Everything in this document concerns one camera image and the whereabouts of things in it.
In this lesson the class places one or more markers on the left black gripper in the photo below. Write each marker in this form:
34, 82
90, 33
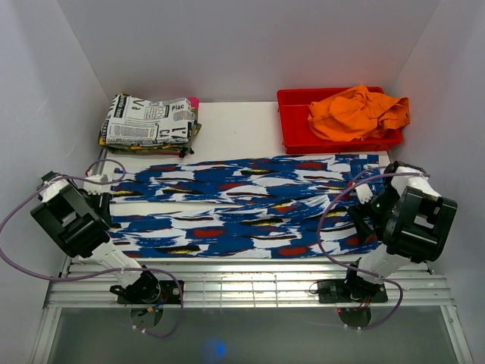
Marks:
104, 208

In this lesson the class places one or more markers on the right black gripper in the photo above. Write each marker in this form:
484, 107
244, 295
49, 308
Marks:
357, 213

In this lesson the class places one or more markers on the blue white patterned trousers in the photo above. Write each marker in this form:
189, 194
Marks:
264, 208

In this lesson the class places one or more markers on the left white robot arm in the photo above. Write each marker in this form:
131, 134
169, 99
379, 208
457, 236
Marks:
78, 222

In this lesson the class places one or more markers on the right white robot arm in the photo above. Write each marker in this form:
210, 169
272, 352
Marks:
409, 219

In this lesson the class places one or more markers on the newspaper print folded trousers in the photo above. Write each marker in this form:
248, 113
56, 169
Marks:
132, 121

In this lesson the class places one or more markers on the orange trousers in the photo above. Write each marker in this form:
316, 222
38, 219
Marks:
357, 114

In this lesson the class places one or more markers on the red plastic tray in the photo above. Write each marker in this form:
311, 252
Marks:
293, 107

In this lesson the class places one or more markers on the pink folded garment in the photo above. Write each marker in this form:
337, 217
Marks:
194, 101

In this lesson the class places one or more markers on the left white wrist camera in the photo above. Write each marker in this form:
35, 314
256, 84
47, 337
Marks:
96, 184

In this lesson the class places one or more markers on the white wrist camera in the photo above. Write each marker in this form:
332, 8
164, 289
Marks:
364, 193
96, 184

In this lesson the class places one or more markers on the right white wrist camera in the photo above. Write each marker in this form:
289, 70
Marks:
364, 193

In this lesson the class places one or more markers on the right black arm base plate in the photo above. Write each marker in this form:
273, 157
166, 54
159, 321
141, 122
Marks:
344, 291

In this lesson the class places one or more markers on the aluminium frame rail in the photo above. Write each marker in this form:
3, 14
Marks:
227, 283

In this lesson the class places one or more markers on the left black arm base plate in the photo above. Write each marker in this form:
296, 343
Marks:
174, 292

